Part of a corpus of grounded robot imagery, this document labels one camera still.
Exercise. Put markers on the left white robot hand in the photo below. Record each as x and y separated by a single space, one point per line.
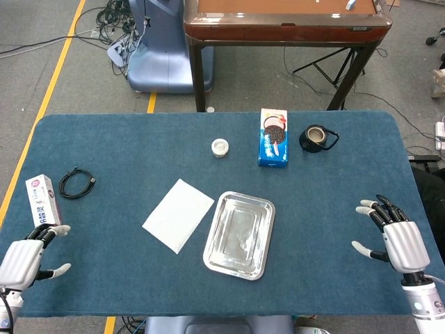
21 261

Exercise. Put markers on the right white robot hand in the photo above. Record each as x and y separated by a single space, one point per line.
405 243

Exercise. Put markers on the white paper sheet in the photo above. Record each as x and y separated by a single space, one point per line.
177 215

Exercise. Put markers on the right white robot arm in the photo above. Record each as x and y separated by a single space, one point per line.
426 306

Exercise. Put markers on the silver metal tray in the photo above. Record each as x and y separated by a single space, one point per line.
240 236

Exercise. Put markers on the white pink toothpaste box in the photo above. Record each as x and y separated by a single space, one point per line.
43 202

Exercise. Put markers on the black flat floor bar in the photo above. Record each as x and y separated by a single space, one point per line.
424 158

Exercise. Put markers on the black iron teapot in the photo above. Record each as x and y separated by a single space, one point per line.
311 144

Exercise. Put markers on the blue felt table cover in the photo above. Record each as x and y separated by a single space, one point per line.
139 146

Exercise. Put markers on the beige shoe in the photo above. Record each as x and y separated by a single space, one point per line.
439 81

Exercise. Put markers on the blue cookie box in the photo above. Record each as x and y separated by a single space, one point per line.
274 142

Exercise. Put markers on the blue grey robot torso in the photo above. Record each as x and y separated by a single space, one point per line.
219 327

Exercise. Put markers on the black chair caster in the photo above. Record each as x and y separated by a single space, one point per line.
431 40

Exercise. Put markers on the small clear screw jar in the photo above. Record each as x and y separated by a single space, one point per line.
220 148

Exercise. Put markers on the white floor power strip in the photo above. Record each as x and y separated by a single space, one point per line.
116 52

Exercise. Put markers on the white blue mahjong tile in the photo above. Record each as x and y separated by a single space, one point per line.
351 4

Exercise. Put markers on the brown mahjong table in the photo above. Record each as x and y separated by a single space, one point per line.
278 31

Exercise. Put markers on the white wall power strip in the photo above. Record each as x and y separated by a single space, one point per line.
440 134

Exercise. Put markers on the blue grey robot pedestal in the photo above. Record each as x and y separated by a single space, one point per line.
167 62

